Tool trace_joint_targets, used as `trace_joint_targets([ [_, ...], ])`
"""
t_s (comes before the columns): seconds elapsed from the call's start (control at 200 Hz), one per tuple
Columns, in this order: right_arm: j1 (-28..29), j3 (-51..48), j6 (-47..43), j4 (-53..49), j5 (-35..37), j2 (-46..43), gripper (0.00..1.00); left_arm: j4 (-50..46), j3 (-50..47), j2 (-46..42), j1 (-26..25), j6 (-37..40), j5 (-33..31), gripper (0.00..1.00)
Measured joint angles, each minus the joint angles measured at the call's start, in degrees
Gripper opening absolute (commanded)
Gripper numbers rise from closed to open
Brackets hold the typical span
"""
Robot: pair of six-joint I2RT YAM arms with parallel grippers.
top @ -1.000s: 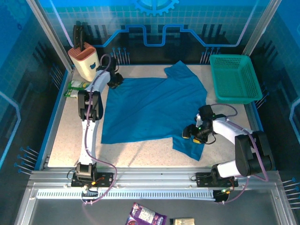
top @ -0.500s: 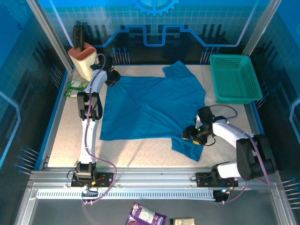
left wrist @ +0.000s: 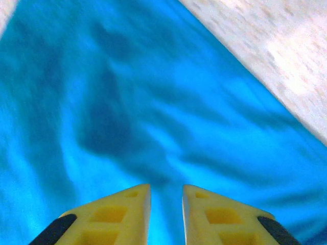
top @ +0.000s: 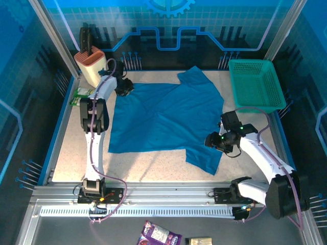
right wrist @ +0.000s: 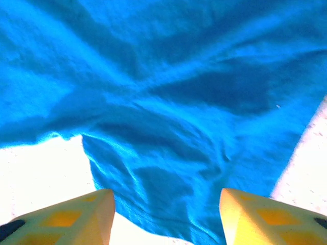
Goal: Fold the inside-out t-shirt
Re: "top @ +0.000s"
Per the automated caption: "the blue t-shirt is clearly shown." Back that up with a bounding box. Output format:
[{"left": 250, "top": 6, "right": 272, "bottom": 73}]
[{"left": 108, "top": 65, "right": 225, "bottom": 176}]

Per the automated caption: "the cream knife block pink top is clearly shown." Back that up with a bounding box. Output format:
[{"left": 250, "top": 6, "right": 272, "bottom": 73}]
[{"left": 74, "top": 45, "right": 108, "bottom": 88}]

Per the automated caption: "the green snack packet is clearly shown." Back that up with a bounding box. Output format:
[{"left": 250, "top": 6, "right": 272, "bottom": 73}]
[{"left": 69, "top": 86, "right": 96, "bottom": 107}]

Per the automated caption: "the teal plastic basket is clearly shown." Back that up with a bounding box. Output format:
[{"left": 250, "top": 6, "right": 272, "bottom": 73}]
[{"left": 228, "top": 59, "right": 287, "bottom": 114}]

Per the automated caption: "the gold foil packet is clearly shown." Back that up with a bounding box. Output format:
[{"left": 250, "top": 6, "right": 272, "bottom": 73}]
[{"left": 184, "top": 237, "right": 213, "bottom": 245}]

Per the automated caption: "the purple snack packet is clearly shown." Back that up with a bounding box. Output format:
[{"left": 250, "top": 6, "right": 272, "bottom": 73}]
[{"left": 136, "top": 220, "right": 182, "bottom": 245}]

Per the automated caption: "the right gripper black cable loop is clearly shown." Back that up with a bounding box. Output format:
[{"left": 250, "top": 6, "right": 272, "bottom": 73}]
[{"left": 224, "top": 145, "right": 243, "bottom": 158}]

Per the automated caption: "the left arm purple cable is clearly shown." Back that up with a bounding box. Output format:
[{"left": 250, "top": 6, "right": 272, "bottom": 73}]
[{"left": 88, "top": 58, "right": 128, "bottom": 225}]

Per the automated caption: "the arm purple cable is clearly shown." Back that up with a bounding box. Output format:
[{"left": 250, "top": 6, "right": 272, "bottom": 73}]
[
  {"left": 88, "top": 58, "right": 128, "bottom": 225},
  {"left": 233, "top": 107, "right": 305, "bottom": 231}
]

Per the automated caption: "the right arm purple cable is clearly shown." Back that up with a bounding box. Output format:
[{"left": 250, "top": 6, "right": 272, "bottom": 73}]
[{"left": 233, "top": 107, "right": 305, "bottom": 231}]

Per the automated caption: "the black knife handle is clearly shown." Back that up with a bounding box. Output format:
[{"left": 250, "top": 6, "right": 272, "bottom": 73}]
[
  {"left": 79, "top": 26, "right": 88, "bottom": 54},
  {"left": 86, "top": 31, "right": 94, "bottom": 57}
]

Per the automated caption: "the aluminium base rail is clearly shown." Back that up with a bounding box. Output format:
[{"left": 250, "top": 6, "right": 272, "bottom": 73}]
[{"left": 32, "top": 180, "right": 306, "bottom": 219}]

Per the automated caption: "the aluminium frame post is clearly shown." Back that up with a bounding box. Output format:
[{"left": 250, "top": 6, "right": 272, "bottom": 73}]
[
  {"left": 27, "top": 0, "right": 82, "bottom": 79},
  {"left": 263, "top": 0, "right": 308, "bottom": 62}
]

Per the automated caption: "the white slotted cable duct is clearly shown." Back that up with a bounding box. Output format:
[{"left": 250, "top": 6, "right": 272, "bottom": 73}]
[{"left": 40, "top": 206, "right": 236, "bottom": 218}]

